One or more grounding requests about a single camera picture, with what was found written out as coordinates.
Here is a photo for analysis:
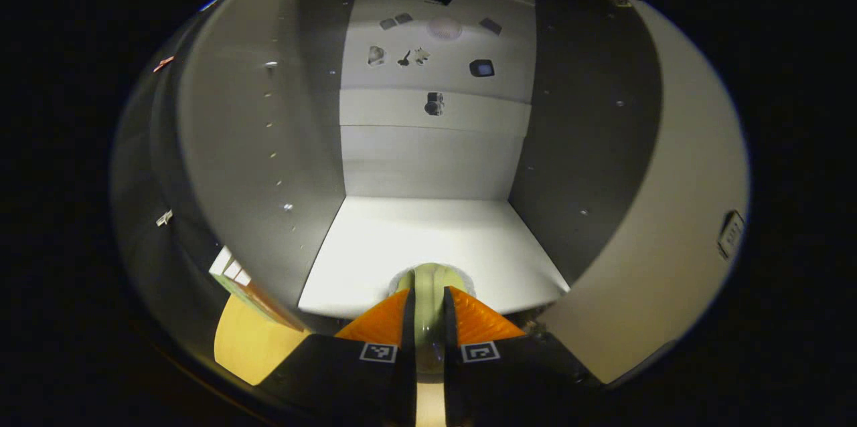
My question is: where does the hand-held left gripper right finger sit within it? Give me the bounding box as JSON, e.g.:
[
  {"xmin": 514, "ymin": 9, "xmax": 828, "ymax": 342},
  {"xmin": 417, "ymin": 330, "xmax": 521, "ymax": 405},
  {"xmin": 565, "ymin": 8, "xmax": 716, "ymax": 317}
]
[{"xmin": 442, "ymin": 286, "xmax": 603, "ymax": 427}]

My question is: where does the grey cabinet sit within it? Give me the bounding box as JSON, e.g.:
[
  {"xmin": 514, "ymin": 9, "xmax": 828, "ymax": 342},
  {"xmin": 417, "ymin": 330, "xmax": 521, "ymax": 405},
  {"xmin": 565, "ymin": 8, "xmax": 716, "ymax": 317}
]
[{"xmin": 151, "ymin": 0, "xmax": 665, "ymax": 334}]

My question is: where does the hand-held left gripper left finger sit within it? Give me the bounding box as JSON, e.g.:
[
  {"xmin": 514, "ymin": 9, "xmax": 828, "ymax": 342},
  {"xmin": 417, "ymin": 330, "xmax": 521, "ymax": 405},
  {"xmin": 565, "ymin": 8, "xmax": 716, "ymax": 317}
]
[{"xmin": 258, "ymin": 288, "xmax": 417, "ymax": 427}]

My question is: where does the green bottle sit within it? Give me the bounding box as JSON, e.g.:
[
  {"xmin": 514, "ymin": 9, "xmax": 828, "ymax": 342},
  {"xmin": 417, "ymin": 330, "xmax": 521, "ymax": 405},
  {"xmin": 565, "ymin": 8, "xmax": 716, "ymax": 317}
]
[{"xmin": 388, "ymin": 263, "xmax": 477, "ymax": 375}]

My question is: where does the black backdrop cloth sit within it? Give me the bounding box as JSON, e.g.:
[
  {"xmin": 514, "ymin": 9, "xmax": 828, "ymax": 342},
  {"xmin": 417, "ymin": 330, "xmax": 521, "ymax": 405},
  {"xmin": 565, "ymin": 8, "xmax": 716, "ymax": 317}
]
[{"xmin": 110, "ymin": 12, "xmax": 225, "ymax": 347}]

